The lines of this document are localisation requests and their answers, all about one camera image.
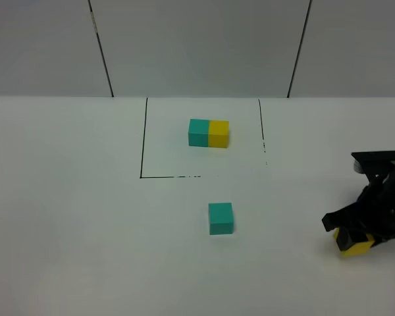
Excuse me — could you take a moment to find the template green cube block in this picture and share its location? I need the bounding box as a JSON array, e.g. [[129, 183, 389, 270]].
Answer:
[[188, 118, 209, 147]]

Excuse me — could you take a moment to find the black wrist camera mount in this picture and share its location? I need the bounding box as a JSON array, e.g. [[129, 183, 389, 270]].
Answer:
[[352, 151, 395, 183]]

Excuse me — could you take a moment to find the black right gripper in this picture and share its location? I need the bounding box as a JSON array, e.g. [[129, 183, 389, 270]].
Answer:
[[322, 171, 395, 251]]

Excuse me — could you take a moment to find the template yellow cube block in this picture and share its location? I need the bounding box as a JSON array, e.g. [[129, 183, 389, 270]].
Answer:
[[208, 120, 229, 148]]

